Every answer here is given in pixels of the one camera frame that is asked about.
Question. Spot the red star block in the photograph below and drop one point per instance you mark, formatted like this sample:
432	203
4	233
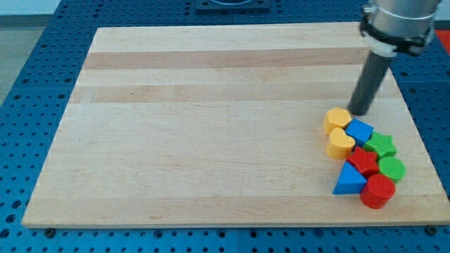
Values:
365	162

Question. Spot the green star block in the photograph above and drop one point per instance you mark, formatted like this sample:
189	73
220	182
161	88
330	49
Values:
381	144

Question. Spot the wooden board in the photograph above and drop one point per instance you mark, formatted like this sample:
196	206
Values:
221	126

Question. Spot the yellow hexagon block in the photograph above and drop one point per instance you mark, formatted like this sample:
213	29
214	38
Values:
336	118

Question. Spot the yellow heart block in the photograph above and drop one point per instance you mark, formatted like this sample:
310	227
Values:
339	145

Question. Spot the blue cube block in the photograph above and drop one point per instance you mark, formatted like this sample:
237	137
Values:
361	132

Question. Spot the blue triangle block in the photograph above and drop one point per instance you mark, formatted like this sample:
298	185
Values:
350	181

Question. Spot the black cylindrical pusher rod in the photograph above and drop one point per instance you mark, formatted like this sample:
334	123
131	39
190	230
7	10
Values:
368	84

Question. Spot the red cylinder block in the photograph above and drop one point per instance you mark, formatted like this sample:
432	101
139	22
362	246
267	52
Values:
379	189

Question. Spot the green cylinder block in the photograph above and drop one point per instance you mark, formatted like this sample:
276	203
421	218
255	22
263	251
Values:
392	168

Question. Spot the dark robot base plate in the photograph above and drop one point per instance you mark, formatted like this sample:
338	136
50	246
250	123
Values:
232	5

